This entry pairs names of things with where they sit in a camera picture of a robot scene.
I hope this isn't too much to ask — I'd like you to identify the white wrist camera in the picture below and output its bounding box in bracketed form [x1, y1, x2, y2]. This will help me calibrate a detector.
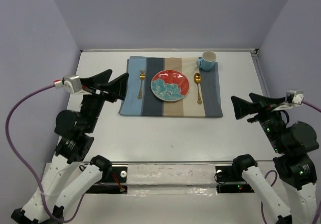
[62, 75, 83, 94]
[273, 90, 304, 111]

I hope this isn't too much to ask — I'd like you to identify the light blue mug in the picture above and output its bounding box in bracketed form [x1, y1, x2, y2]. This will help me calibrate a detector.
[196, 51, 217, 71]

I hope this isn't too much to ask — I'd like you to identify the striped blue beige placemat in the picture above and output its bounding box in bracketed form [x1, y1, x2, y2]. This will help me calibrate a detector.
[119, 56, 223, 118]

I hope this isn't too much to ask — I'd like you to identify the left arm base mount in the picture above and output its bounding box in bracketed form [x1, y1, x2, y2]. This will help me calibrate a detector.
[86, 165, 128, 194]

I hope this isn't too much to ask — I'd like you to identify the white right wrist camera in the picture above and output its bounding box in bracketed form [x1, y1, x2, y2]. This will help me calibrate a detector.
[273, 90, 304, 111]

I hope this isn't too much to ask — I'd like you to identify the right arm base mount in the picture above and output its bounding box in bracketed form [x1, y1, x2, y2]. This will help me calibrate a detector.
[214, 165, 254, 194]

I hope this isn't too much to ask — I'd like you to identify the red floral ceramic plate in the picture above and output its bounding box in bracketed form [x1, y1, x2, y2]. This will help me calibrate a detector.
[150, 70, 190, 102]

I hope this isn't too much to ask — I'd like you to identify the gold spoon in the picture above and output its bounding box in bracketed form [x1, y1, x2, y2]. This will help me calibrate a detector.
[194, 73, 202, 104]

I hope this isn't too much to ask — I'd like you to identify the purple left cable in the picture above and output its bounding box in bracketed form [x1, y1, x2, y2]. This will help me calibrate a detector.
[5, 80, 83, 222]

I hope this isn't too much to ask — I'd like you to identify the gold fork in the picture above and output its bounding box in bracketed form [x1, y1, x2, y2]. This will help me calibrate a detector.
[137, 69, 145, 99]

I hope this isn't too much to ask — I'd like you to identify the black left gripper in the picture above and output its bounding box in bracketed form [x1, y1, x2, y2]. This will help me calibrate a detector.
[83, 68, 131, 131]

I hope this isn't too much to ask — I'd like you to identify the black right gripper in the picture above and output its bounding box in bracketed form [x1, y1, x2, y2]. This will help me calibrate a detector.
[230, 91, 286, 151]

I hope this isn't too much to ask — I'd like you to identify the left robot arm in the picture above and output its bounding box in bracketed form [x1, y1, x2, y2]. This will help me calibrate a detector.
[6, 69, 129, 223]

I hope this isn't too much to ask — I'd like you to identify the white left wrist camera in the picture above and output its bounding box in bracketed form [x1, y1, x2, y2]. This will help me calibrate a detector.
[62, 75, 83, 94]

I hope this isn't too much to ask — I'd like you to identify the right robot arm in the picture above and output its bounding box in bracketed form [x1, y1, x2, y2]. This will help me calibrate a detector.
[214, 90, 320, 223]

